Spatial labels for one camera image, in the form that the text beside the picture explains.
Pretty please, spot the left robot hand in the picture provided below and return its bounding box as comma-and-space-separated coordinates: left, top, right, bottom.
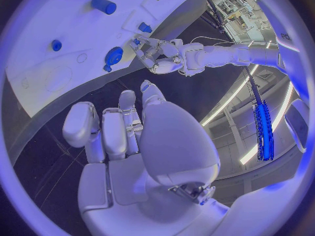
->
129, 35, 185, 75

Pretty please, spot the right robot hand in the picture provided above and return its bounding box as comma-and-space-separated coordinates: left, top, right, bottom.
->
61, 79, 231, 236

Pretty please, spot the blue plug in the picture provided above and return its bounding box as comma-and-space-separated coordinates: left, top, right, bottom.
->
138, 22, 153, 34

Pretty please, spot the white task board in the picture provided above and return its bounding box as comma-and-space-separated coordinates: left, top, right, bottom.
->
4, 0, 213, 119

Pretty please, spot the blue gear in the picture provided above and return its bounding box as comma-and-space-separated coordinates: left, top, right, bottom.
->
104, 46, 124, 65

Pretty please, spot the cluttered workshop desk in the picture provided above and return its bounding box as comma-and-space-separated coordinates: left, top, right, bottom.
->
211, 0, 273, 43

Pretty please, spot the glowing light bar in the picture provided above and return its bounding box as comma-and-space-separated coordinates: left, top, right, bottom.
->
253, 100, 276, 162

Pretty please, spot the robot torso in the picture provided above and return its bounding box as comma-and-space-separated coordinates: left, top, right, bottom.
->
243, 0, 312, 154

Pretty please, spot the white cable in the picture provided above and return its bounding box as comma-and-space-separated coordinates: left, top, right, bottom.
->
189, 36, 237, 46

